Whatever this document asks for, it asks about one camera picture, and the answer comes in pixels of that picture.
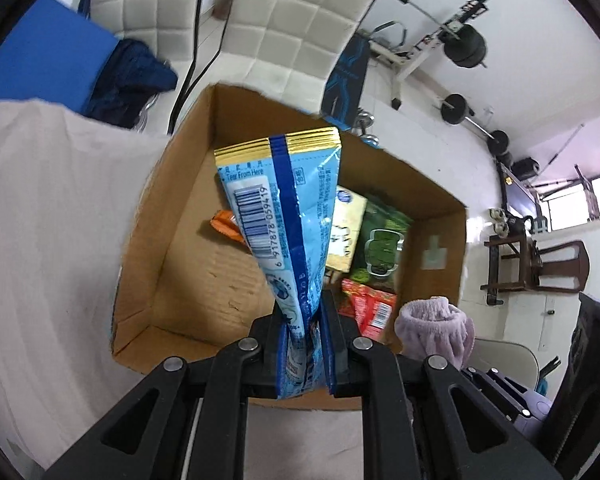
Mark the white barbell rack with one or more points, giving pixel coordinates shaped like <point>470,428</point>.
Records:
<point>410,65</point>

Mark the short barbell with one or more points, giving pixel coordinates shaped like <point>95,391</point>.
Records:
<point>452,107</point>

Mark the dark blue cloth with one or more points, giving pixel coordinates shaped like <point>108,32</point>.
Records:
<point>130,80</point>

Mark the large white quilted chair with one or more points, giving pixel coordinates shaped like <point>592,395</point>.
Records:
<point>290,25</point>

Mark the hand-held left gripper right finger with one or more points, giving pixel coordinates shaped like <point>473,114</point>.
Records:
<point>336,355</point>

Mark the purple sock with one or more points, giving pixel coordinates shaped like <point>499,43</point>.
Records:
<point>432,330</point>

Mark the barbell with black plates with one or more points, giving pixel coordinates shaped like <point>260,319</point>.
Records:
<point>465,50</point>

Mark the black blue weight bench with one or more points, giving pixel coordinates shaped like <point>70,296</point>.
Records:
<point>345,80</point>

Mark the small white quilted chair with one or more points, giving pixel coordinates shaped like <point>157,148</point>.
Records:
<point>145,0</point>

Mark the black metal stand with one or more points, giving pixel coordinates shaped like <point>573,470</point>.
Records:
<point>587,185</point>

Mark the black speaker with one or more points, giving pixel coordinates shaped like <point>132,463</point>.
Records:
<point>525,169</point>

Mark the brown wooden chair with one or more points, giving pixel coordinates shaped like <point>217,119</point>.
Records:
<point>565,265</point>

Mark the yellow white snack packet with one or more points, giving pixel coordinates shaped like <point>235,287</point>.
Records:
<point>347,230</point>

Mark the red snack packet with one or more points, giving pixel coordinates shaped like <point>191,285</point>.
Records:
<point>372,310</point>

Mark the thin metal bar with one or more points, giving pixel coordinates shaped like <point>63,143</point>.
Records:
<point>565,146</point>

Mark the cardboard box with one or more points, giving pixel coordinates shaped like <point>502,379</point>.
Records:
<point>190,280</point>

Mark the blue snack packet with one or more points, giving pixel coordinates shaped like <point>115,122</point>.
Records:
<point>290,220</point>

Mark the orange snack packet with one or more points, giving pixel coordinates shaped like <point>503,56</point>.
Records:
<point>225,222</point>

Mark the black exercise machine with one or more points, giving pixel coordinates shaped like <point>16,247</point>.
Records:
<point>517,195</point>

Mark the green snack packet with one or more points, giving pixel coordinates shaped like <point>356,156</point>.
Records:
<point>380,245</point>

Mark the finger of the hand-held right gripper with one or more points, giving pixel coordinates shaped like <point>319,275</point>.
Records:
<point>500,385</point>

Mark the pair of shoes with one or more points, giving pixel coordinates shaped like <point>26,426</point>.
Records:
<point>500,220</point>

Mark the blue foam mat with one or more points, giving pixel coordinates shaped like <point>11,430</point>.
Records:
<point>40,55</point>

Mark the chrome dumbbell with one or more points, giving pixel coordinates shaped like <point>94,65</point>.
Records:
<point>371,140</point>
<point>362,120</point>

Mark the grey office chair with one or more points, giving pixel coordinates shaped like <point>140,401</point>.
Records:
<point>510,360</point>

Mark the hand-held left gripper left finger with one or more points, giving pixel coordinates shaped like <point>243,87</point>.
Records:
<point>267,345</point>

